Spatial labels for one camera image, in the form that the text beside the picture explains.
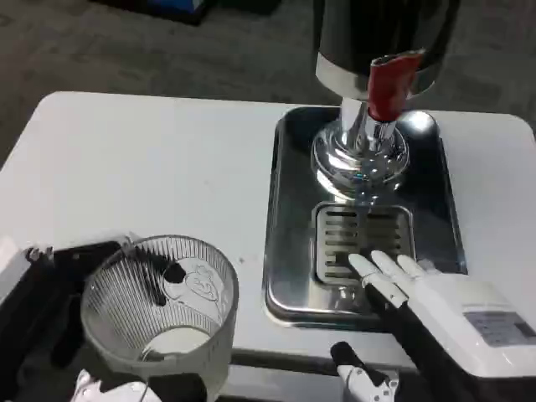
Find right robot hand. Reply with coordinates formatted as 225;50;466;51
329;250;536;402

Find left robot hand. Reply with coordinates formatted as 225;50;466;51
0;233;188;402

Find clear ribbed glass cup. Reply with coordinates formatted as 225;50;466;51
79;234;240;402

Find slotted steel tray grid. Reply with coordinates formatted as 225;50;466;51
312;201;417;286

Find steel drip tray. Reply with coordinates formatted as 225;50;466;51
261;105;468;331

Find black and steel drink dispenser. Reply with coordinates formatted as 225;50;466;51
309;0;461;198

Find blue and black box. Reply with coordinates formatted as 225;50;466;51
144;0;213;27

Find white table frame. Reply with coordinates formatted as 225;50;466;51
217;348;420;402

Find red tap handle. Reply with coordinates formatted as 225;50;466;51
367;49;427;123

